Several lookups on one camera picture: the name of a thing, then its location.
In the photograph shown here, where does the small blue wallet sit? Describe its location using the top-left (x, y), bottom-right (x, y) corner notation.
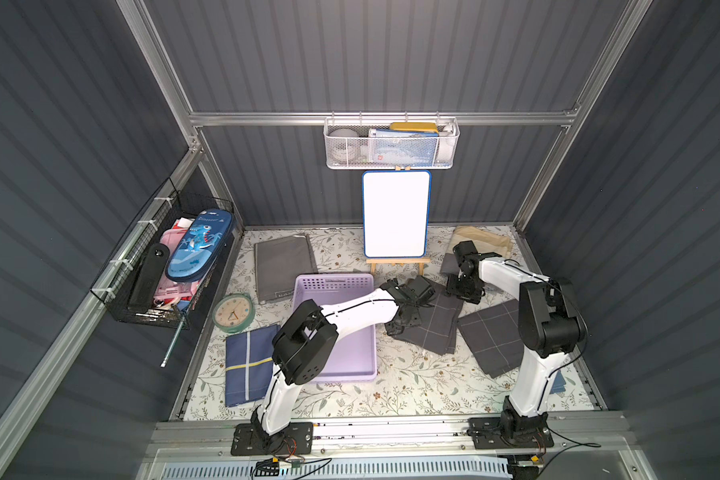
top-left (550, 371), bottom-right (567, 394)

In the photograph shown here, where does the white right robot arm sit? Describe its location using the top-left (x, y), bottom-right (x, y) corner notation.
top-left (446, 241), bottom-right (587, 418)

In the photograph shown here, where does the white tape roll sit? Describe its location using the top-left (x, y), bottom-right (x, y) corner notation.
top-left (326, 128), bottom-right (361, 164)

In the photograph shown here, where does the blue shark pencil case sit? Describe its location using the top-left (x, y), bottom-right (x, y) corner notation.
top-left (180, 209), bottom-right (235, 282)

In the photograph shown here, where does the white mesh wall basket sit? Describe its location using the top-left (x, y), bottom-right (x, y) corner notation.
top-left (323, 116), bottom-right (461, 170)

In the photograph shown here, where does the small wooden easel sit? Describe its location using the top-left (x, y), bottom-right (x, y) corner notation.
top-left (366, 257), bottom-right (431, 275)

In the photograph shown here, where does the purple plastic basket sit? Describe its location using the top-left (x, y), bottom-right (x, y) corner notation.
top-left (289, 272), bottom-right (379, 384)

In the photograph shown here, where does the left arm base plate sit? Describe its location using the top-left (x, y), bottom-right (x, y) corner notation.
top-left (230, 422), bottom-right (315, 457)

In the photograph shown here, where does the black wire wall basket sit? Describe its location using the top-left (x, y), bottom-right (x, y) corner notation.
top-left (94, 190), bottom-right (237, 329)

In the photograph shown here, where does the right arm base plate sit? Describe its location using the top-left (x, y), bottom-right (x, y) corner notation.
top-left (467, 413), bottom-right (554, 451)

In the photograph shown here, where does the pink pouch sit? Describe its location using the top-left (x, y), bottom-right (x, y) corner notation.
top-left (152, 217), bottom-right (200, 310)

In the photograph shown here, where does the black remote control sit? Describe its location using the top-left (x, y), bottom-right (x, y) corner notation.
top-left (127, 243), bottom-right (170, 313)

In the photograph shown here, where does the metal rod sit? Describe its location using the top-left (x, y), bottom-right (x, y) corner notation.
top-left (160, 310), bottom-right (187, 368)

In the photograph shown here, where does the navy striped folded pillowcase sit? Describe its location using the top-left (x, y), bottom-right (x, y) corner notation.
top-left (224, 325), bottom-right (279, 407)

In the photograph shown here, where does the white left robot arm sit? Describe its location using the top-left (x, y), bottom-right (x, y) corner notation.
top-left (251, 276), bottom-right (436, 441)

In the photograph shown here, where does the beige and grey pillowcase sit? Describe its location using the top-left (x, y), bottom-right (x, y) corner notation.
top-left (440, 226), bottom-right (513, 276)

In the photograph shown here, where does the green round clock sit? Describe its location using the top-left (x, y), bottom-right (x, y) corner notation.
top-left (211, 293), bottom-right (256, 334)

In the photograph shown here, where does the blue framed whiteboard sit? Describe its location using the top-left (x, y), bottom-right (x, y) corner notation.
top-left (362, 170), bottom-right (432, 259)

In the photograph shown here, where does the dark grey checked pillowcase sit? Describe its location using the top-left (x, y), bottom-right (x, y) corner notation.
top-left (387, 280), bottom-right (463, 355)

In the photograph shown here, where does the yellow case in basket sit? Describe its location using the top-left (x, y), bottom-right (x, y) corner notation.
top-left (389, 122), bottom-right (439, 135)

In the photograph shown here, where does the blue white booklet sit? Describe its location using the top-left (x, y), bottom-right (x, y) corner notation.
top-left (368, 129), bottom-right (439, 167)

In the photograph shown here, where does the plain grey pillowcase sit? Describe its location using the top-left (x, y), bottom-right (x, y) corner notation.
top-left (254, 233), bottom-right (318, 304)

